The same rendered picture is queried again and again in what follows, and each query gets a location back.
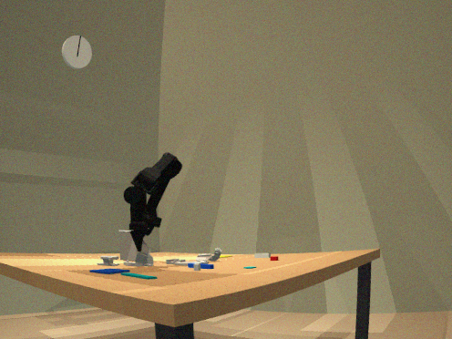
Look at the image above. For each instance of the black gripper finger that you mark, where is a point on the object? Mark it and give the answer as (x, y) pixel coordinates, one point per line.
(137, 237)

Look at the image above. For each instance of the teal flat bar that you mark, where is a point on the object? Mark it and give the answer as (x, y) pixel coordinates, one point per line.
(139, 276)

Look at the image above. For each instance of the blue flat plate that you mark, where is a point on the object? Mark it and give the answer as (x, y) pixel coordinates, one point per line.
(109, 271)

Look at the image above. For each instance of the blue rectangular bar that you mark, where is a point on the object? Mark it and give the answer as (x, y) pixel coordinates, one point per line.
(202, 266)

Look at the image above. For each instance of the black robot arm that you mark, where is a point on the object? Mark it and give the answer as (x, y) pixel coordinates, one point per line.
(153, 181)

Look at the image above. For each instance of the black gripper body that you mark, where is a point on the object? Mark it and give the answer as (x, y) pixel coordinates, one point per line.
(137, 218)

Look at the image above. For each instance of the small white rectangular bar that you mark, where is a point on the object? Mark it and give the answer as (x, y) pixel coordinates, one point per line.
(263, 255)

